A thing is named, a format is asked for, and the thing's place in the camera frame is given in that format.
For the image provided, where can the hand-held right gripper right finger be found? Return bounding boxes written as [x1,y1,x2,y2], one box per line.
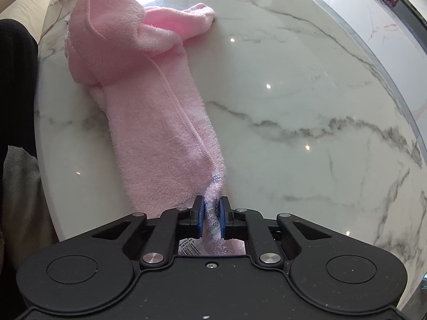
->
[219,195,335,269]

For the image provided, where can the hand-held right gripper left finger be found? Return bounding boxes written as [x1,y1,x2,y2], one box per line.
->
[88,195,204,269]

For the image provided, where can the pink towel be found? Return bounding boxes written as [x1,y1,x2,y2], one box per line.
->
[64,0,247,257]

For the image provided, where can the cream sofa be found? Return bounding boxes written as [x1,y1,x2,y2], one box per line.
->
[0,0,57,45]

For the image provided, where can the person's black clothing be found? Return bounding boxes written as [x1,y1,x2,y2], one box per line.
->
[0,18,39,177]

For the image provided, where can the grey cloth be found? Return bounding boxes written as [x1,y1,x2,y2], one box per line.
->
[2,145,61,269]

